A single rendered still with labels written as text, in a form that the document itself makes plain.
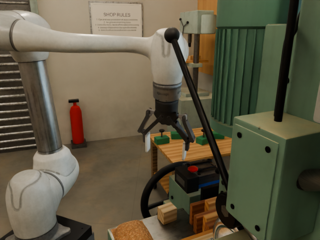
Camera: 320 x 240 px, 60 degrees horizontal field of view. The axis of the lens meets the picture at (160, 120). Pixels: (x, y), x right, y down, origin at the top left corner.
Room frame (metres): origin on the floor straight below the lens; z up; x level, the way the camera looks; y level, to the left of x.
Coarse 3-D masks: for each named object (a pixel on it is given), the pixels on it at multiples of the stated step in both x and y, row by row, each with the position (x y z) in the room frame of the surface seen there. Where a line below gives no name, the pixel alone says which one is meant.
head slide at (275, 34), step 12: (276, 24) 0.46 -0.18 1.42; (264, 36) 0.48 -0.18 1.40; (276, 36) 0.46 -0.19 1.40; (264, 48) 0.48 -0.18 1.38; (276, 48) 0.46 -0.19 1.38; (264, 60) 0.48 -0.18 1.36; (276, 60) 0.45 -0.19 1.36; (264, 72) 0.47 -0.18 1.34; (276, 72) 0.45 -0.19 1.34; (264, 84) 0.47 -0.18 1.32; (276, 84) 0.45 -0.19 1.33; (288, 84) 0.43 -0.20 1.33; (264, 96) 0.47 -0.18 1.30; (264, 108) 0.47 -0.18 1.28
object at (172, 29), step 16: (176, 32) 0.63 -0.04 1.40; (176, 48) 0.61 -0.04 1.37; (192, 80) 0.56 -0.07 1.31; (192, 96) 0.54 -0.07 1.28; (208, 128) 0.49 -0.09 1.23; (224, 176) 0.44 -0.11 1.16; (224, 192) 0.41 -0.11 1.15; (224, 208) 0.40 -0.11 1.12; (224, 224) 0.39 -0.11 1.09; (240, 224) 0.38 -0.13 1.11
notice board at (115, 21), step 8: (96, 8) 3.43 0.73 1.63; (104, 8) 3.46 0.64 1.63; (112, 8) 3.49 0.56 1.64; (120, 8) 3.53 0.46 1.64; (128, 8) 3.56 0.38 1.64; (136, 8) 3.59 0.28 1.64; (96, 16) 3.43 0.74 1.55; (104, 16) 3.46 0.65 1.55; (112, 16) 3.49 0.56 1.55; (120, 16) 3.52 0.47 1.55; (128, 16) 3.55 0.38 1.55; (136, 16) 3.59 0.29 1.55; (96, 24) 3.43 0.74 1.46; (104, 24) 3.46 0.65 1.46; (112, 24) 3.49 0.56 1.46; (120, 24) 3.52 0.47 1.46; (128, 24) 3.55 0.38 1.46; (136, 24) 3.59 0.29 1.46; (96, 32) 3.43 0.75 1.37; (104, 32) 3.46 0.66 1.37; (112, 32) 3.49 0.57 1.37; (120, 32) 3.52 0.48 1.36; (128, 32) 3.55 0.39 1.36; (136, 32) 3.59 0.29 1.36
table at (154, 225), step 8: (168, 200) 0.79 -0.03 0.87; (152, 216) 0.67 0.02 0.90; (184, 216) 0.67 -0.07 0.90; (144, 224) 0.63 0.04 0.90; (152, 224) 0.63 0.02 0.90; (160, 224) 0.63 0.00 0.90; (168, 224) 0.63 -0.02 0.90; (176, 224) 0.63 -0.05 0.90; (184, 224) 0.63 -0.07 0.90; (152, 232) 0.60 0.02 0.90; (160, 232) 0.60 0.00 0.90; (168, 232) 0.60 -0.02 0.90; (176, 232) 0.60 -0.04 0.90; (184, 232) 0.60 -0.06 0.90; (192, 232) 0.60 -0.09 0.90
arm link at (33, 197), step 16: (16, 176) 0.89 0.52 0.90; (32, 176) 0.88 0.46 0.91; (48, 176) 0.96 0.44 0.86; (16, 192) 0.83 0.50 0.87; (32, 192) 0.84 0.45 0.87; (48, 192) 0.88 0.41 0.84; (16, 208) 0.82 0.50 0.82; (32, 208) 0.82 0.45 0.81; (48, 208) 0.86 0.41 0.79; (16, 224) 0.81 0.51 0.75; (32, 224) 0.82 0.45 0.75; (48, 224) 0.85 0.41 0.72
